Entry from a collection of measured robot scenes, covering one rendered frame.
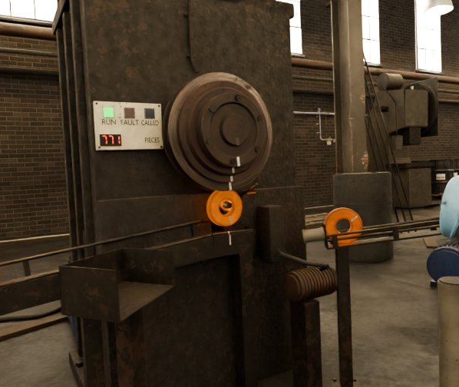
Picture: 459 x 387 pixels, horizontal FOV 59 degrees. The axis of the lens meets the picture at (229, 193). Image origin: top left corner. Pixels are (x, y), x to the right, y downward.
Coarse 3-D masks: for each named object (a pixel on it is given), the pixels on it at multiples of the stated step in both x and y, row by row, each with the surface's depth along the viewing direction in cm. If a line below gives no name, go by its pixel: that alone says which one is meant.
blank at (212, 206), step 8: (216, 192) 163; (224, 192) 164; (232, 192) 166; (208, 200) 163; (216, 200) 163; (232, 200) 166; (240, 200) 168; (208, 208) 162; (216, 208) 163; (232, 208) 167; (240, 208) 168; (208, 216) 164; (216, 216) 163; (224, 216) 165; (232, 216) 166; (216, 224) 166; (224, 224) 165; (232, 224) 167
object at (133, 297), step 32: (96, 256) 125; (128, 256) 134; (160, 256) 129; (64, 288) 112; (96, 288) 107; (128, 288) 128; (160, 288) 126; (128, 320) 119; (128, 352) 120; (128, 384) 120
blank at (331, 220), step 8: (344, 208) 171; (328, 216) 172; (336, 216) 171; (344, 216) 171; (352, 216) 170; (328, 224) 172; (352, 224) 171; (360, 224) 170; (328, 232) 172; (336, 232) 172; (344, 240) 172; (352, 240) 171
